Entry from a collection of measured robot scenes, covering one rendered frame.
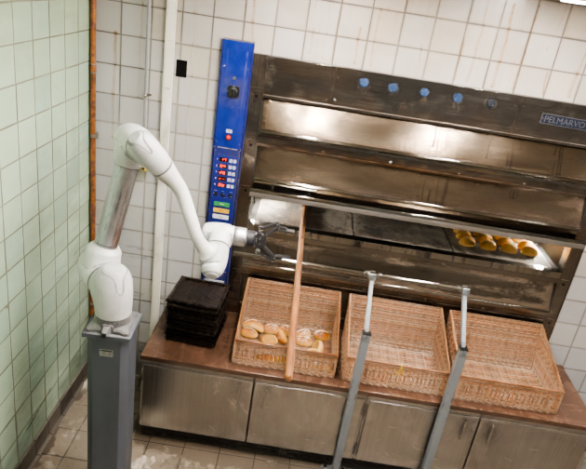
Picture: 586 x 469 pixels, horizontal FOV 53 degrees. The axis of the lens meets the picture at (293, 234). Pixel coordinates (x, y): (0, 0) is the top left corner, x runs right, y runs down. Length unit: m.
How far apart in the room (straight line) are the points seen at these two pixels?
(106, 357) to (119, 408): 0.28
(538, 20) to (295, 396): 2.23
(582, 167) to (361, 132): 1.17
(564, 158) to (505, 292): 0.82
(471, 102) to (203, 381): 2.00
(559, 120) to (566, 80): 0.20
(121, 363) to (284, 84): 1.57
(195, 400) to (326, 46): 1.97
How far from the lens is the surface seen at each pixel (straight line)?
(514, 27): 3.15
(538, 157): 3.33
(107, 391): 2.80
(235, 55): 3.05
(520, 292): 3.62
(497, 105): 3.21
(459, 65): 3.11
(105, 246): 2.67
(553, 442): 3.56
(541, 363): 3.68
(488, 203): 3.33
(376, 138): 3.12
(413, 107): 3.13
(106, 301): 2.55
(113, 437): 2.97
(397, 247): 3.35
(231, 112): 3.10
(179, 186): 2.50
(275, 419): 3.31
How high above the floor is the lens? 2.49
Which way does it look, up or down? 24 degrees down
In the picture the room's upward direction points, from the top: 9 degrees clockwise
